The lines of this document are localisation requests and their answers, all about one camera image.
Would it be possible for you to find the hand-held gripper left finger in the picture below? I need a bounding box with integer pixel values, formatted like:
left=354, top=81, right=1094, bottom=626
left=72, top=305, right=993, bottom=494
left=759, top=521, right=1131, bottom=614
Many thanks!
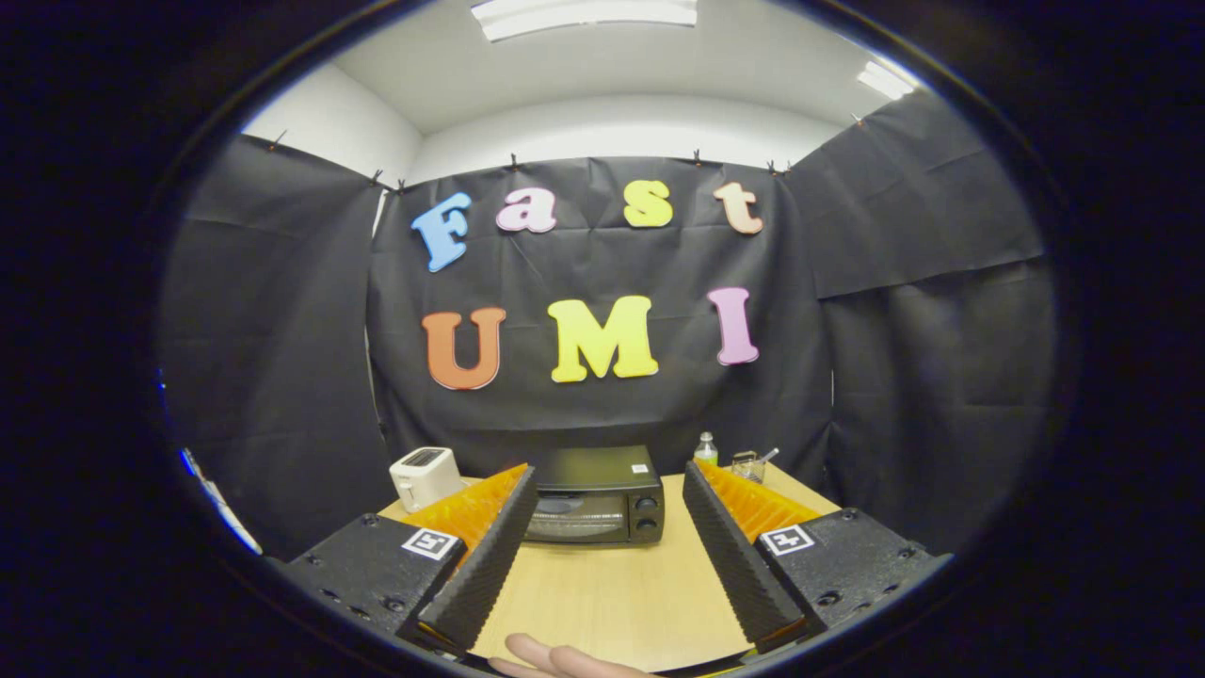
left=282, top=463, right=539, bottom=657

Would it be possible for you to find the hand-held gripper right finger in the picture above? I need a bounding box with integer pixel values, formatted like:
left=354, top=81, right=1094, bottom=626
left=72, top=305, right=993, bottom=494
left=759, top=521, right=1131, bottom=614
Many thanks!
left=682, top=460, right=954, bottom=655

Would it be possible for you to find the black toaster oven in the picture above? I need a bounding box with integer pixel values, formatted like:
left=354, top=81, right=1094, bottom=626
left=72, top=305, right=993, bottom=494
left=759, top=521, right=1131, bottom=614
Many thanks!
left=522, top=445, right=666, bottom=547

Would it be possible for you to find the white pop-up toaster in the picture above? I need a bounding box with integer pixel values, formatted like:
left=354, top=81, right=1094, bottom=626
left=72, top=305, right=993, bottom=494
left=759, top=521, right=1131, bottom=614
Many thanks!
left=389, top=446, right=465, bottom=514

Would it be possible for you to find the small ceiling light panel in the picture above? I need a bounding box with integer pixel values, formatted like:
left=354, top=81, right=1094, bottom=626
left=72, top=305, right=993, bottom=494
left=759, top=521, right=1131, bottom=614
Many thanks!
left=855, top=61, right=916, bottom=102

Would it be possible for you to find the long ceiling light panel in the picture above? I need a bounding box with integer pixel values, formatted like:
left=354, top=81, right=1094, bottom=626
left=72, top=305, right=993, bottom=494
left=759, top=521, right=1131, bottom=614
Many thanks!
left=471, top=0, right=699, bottom=43

